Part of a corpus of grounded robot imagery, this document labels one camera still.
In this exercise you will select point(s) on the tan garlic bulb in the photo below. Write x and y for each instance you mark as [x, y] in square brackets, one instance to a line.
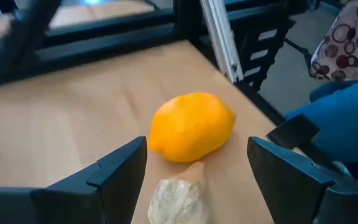
[179, 199]

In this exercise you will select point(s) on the silver aluminium profile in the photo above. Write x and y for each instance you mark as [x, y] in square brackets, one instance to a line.
[222, 40]

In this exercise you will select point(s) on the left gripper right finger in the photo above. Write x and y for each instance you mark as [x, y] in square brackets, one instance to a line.
[284, 180]

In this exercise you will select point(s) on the circle-patterned cloth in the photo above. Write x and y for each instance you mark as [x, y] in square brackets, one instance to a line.
[343, 40]

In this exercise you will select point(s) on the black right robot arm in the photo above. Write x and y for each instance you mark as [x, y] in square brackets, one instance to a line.
[33, 31]

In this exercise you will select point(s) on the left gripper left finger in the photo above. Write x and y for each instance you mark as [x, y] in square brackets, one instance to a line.
[113, 180]

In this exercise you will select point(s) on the black table frame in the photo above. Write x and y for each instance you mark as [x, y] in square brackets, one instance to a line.
[104, 43]

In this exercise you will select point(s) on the yellow lemon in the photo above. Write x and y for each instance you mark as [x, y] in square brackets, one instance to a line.
[191, 127]

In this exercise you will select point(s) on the black hazard-striped mat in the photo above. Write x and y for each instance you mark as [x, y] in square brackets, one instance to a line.
[259, 43]

